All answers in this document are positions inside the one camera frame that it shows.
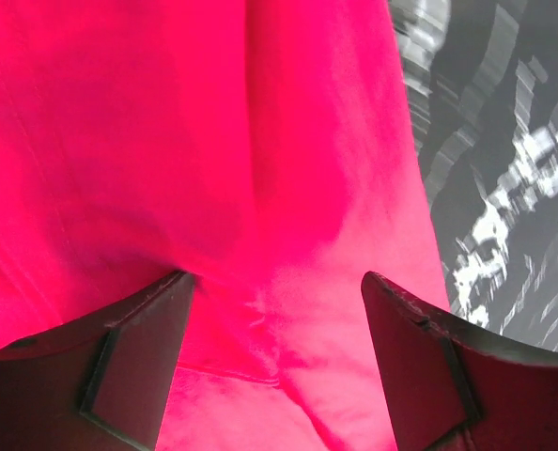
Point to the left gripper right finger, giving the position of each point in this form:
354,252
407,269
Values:
452,385

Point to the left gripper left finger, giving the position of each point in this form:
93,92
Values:
100,382

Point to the pink t shirt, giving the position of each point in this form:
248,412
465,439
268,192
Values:
263,146

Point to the black marble pattern mat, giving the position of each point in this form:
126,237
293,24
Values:
482,81

